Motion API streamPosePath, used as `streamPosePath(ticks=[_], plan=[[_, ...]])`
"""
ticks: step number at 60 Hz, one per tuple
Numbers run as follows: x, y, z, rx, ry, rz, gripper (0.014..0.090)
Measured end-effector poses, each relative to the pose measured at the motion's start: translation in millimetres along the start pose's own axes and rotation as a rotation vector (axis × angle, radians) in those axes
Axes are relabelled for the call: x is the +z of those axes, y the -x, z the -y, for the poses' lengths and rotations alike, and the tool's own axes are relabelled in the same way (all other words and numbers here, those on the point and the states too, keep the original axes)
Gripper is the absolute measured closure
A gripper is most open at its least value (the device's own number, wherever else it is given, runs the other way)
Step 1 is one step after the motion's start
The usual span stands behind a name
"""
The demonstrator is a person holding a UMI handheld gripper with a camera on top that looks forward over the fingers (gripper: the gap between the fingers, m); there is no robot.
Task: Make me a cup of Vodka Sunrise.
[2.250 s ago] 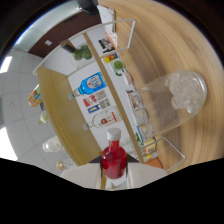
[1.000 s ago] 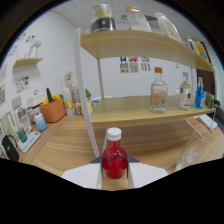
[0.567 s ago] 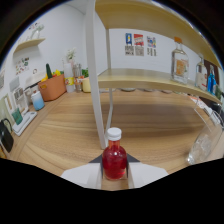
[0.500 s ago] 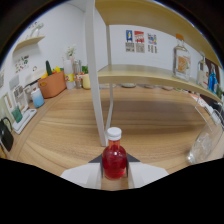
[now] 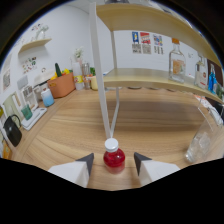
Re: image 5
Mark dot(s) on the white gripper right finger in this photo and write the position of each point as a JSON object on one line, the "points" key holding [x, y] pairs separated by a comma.
{"points": [[155, 170]]}

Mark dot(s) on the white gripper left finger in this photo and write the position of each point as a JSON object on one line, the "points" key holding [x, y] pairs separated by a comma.
{"points": [[75, 170]]}

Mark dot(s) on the small red liquid bottle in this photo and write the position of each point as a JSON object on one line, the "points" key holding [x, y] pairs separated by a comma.
{"points": [[114, 159]]}

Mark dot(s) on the clear bottle orange cap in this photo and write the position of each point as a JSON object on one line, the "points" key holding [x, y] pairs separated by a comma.
{"points": [[176, 66]]}

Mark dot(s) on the blue white cup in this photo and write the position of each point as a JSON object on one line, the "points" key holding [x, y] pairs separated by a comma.
{"points": [[47, 98]]}

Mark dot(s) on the clear glass with ice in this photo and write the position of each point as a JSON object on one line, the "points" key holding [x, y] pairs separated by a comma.
{"points": [[199, 146]]}

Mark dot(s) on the white tray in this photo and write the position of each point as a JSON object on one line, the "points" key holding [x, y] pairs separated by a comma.
{"points": [[35, 119]]}

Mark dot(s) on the black kettle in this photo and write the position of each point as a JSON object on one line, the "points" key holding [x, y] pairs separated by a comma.
{"points": [[12, 130]]}

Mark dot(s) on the green mug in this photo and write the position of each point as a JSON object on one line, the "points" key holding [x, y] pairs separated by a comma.
{"points": [[26, 112]]}

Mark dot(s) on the green potted plant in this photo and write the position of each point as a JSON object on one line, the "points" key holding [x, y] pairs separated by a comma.
{"points": [[93, 82]]}

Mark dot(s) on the two-tier wooden shelf rack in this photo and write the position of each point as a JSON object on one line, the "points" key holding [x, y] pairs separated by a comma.
{"points": [[140, 78]]}

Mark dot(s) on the glass jar with limes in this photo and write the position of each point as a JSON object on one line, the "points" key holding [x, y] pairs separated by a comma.
{"points": [[219, 90]]}

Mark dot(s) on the vase with white flowers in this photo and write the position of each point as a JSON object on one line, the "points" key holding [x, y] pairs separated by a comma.
{"points": [[78, 66]]}

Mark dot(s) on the white figurine ornament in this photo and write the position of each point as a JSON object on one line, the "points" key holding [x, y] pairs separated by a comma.
{"points": [[41, 32]]}

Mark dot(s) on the multicolour wall poster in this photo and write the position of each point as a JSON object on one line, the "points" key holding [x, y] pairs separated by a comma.
{"points": [[158, 44]]}

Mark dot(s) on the red white wall poster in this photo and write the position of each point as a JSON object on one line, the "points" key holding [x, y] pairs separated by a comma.
{"points": [[145, 42]]}

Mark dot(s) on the blue yellow wall poster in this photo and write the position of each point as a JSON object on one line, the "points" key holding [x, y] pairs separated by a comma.
{"points": [[135, 41]]}

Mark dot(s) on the wooden wall shelf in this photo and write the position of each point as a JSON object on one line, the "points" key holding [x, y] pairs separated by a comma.
{"points": [[35, 44]]}

